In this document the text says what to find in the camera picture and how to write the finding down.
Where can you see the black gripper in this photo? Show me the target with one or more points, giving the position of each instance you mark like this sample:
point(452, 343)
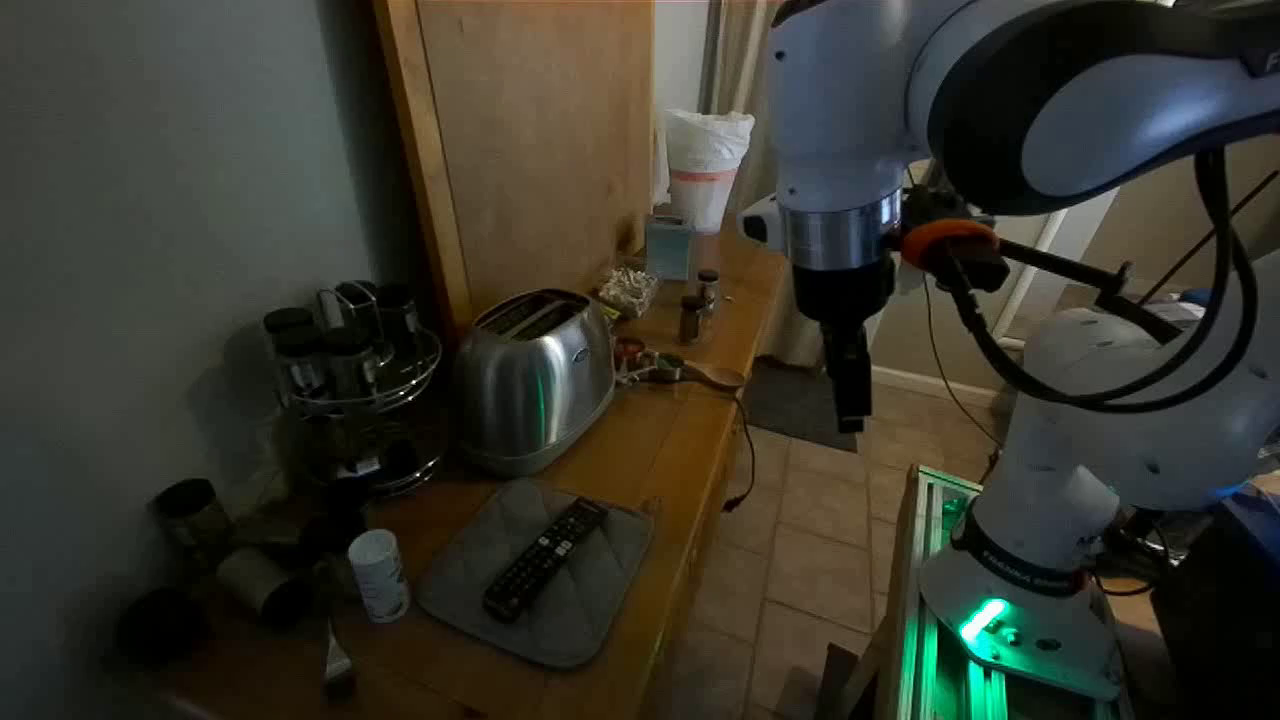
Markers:
point(848, 344)

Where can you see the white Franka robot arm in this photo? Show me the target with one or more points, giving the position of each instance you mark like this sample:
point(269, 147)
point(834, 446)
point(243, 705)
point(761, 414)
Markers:
point(854, 94)

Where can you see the spice bottle brown lid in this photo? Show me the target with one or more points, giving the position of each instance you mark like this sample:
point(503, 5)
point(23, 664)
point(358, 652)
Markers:
point(691, 317)

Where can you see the rack spice jar black lid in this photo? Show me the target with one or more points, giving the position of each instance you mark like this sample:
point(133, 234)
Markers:
point(348, 308)
point(289, 343)
point(400, 312)

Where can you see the green herb spice bottle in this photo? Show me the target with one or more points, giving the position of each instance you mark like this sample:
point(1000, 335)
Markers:
point(194, 523)

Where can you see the dark floor mat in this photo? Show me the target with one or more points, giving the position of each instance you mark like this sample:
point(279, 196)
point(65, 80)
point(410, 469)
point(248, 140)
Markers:
point(803, 402)

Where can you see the wooden spoon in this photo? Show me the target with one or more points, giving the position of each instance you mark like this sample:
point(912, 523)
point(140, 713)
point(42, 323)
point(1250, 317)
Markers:
point(715, 379)

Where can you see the blue tissue box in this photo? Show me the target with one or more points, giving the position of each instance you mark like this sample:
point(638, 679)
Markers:
point(671, 245)

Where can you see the clear container white contents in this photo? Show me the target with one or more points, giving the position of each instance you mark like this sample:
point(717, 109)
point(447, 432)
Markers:
point(626, 291)

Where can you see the wooden countertop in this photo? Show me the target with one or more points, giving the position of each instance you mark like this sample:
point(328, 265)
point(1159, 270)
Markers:
point(681, 624)

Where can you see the robot stand with green light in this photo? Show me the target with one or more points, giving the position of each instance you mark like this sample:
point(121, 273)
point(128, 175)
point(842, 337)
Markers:
point(1013, 640)

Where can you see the white plastic bag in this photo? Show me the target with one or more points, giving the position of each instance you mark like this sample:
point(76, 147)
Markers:
point(705, 166)

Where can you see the stainless steel toaster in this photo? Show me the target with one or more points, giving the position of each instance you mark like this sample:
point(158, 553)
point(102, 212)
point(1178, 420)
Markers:
point(534, 383)

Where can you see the black TV remote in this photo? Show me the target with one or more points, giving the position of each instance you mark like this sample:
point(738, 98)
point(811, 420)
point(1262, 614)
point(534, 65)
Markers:
point(547, 557)

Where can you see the grey quilted pot holder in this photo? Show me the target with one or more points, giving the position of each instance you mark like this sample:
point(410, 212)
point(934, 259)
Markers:
point(562, 606)

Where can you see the beige curtain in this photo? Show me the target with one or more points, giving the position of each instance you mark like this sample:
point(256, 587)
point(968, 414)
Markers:
point(738, 54)

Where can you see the blue plastic box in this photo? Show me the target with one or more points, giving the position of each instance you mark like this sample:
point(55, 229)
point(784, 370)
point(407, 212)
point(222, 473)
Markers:
point(1250, 526)

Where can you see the large plywood board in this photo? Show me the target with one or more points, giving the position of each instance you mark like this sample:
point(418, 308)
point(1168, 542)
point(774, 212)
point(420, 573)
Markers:
point(534, 133)

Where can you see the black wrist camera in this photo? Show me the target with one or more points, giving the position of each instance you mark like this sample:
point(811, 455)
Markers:
point(963, 254)

